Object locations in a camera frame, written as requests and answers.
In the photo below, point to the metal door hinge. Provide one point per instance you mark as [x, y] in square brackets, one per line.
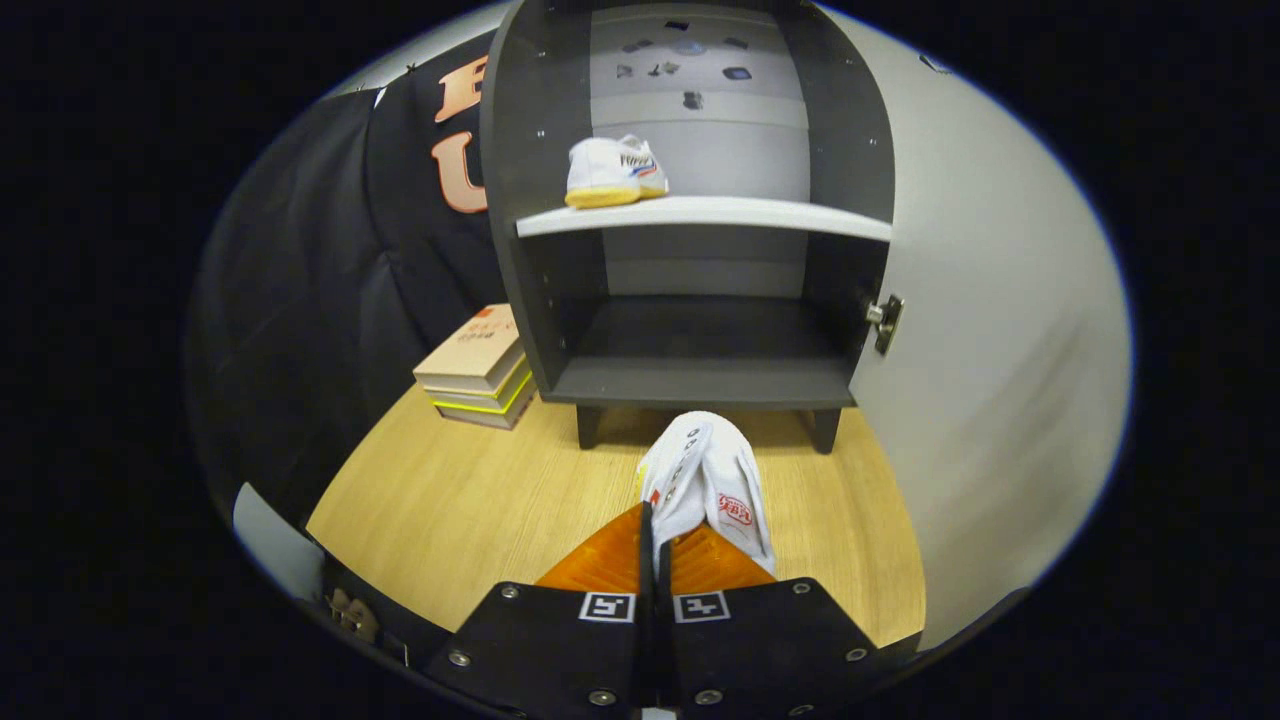
[888, 322]

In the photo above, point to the yellow edged book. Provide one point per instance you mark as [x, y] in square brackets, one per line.
[470, 400]

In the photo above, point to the dark grey shoe cabinet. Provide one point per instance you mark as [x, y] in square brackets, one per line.
[700, 340]

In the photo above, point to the white shoe cabinet door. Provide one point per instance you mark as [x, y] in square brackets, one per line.
[1000, 350]

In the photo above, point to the thin pale book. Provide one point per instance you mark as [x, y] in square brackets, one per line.
[480, 418]

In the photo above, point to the beige cover book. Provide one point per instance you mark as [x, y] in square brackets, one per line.
[470, 345]

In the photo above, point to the white sneaker shoe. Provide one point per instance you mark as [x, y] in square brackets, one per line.
[710, 470]
[610, 165]

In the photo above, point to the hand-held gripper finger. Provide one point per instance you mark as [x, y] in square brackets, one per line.
[665, 650]
[646, 650]

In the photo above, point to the black backdrop cloth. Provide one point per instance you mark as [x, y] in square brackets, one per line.
[300, 300]

